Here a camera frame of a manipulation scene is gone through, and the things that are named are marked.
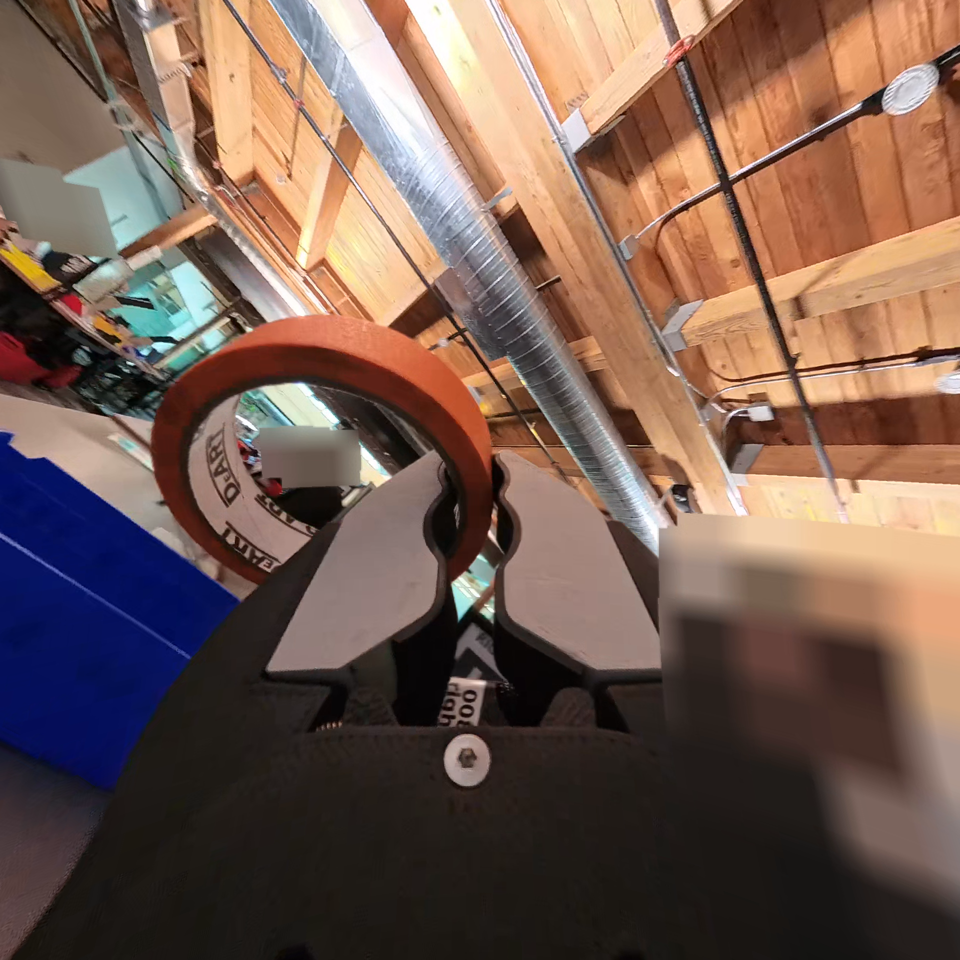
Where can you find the orange masking tape roll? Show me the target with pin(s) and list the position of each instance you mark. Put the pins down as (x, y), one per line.
(337, 337)

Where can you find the round metal ceiling disc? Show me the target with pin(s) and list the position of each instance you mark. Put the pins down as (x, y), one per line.
(911, 90)

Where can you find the cluttered storage shelf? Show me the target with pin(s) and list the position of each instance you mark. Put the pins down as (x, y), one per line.
(67, 330)

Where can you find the silver ventilation duct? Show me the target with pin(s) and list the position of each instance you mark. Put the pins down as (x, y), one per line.
(450, 225)

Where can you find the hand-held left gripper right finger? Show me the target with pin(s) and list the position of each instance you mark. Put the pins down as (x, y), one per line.
(577, 577)

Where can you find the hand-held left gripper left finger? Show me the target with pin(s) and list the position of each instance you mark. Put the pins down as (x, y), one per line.
(367, 585)

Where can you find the black ceiling pipe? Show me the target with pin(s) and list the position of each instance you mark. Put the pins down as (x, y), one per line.
(739, 225)

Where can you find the blue plastic bin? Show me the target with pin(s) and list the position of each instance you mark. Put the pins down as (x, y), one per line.
(75, 600)

